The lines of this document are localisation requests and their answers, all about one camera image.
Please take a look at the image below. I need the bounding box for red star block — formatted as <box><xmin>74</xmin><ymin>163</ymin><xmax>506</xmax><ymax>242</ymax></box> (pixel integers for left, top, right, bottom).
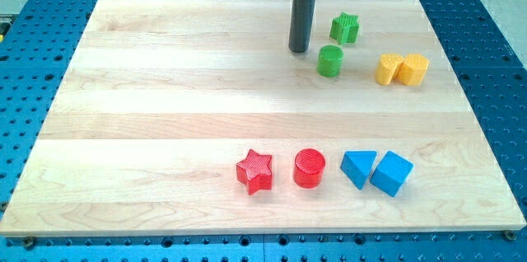
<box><xmin>236</xmin><ymin>149</ymin><xmax>273</xmax><ymax>195</ymax></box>

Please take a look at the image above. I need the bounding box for green star block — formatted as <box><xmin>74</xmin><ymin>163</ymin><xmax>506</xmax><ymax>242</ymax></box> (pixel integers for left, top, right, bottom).
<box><xmin>329</xmin><ymin>12</ymin><xmax>360</xmax><ymax>44</ymax></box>

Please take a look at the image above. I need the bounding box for red cylinder block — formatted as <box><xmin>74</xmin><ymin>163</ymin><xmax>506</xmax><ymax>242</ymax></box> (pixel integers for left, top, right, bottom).
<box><xmin>293</xmin><ymin>148</ymin><xmax>325</xmax><ymax>189</ymax></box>

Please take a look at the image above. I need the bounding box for green cylinder block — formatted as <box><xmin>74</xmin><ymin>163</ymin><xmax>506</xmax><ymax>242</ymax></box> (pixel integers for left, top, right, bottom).
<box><xmin>316</xmin><ymin>44</ymin><xmax>343</xmax><ymax>77</ymax></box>

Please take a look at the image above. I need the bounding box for light wooden board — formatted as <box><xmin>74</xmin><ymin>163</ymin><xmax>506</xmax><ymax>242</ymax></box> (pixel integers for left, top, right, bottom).
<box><xmin>1</xmin><ymin>0</ymin><xmax>525</xmax><ymax>237</ymax></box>

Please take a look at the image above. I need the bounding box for blue triangle block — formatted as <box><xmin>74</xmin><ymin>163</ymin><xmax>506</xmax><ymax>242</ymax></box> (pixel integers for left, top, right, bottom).
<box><xmin>340</xmin><ymin>150</ymin><xmax>377</xmax><ymax>189</ymax></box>

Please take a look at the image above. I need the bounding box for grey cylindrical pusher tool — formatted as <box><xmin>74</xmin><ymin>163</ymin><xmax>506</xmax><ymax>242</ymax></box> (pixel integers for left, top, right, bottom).
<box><xmin>288</xmin><ymin>0</ymin><xmax>316</xmax><ymax>54</ymax></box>

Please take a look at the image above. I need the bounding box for blue cube block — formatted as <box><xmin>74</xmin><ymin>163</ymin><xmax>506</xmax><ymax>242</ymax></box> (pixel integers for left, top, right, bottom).
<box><xmin>370</xmin><ymin>151</ymin><xmax>414</xmax><ymax>197</ymax></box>

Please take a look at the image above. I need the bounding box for yellow hexagon block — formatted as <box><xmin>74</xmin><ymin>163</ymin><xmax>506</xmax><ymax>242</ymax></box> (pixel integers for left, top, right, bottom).
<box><xmin>397</xmin><ymin>54</ymin><xmax>430</xmax><ymax>86</ymax></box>

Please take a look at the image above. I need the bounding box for blue perforated table plate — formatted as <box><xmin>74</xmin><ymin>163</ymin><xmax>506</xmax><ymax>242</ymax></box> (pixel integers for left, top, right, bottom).
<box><xmin>1</xmin><ymin>0</ymin><xmax>526</xmax><ymax>261</ymax></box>

